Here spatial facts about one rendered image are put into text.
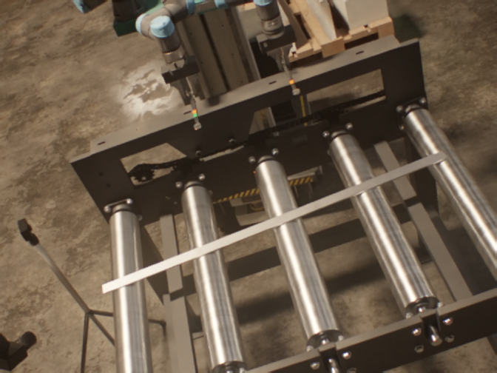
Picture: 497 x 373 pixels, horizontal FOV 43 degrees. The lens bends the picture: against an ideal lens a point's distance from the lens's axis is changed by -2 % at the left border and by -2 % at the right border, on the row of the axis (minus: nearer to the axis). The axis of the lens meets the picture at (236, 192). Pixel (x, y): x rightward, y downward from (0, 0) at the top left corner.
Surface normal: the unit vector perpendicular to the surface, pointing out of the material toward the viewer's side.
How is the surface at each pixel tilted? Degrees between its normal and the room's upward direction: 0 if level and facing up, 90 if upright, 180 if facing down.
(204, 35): 90
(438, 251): 0
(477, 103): 0
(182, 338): 0
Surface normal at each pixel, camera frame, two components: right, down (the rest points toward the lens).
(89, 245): -0.28, -0.69
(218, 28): 0.02, 0.70
